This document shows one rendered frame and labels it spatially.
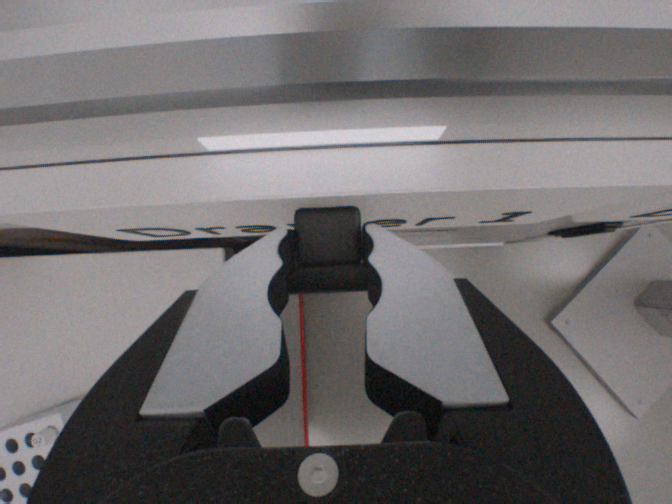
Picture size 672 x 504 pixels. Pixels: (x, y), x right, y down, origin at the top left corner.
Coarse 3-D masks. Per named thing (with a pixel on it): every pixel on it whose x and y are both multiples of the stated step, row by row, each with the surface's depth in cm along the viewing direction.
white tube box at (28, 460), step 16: (80, 400) 27; (32, 416) 26; (48, 416) 24; (64, 416) 24; (0, 432) 24; (16, 432) 24; (32, 432) 24; (0, 448) 23; (16, 448) 24; (32, 448) 24; (48, 448) 23; (0, 464) 23; (16, 464) 24; (32, 464) 24; (0, 480) 24; (16, 480) 23; (32, 480) 23; (0, 496) 23; (16, 496) 23
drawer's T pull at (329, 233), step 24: (312, 216) 13; (336, 216) 13; (360, 216) 13; (312, 240) 13; (336, 240) 13; (360, 240) 13; (312, 264) 13; (336, 264) 13; (360, 264) 13; (288, 288) 13; (312, 288) 13; (336, 288) 13; (360, 288) 13
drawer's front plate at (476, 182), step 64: (0, 192) 11; (64, 192) 11; (128, 192) 11; (192, 192) 11; (256, 192) 11; (320, 192) 11; (384, 192) 11; (448, 192) 11; (512, 192) 12; (576, 192) 12; (640, 192) 12
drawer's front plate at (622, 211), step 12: (624, 204) 17; (636, 204) 16; (648, 204) 16; (660, 204) 15; (576, 216) 21; (588, 216) 20; (600, 216) 19; (612, 216) 20; (624, 216) 20; (660, 216) 20
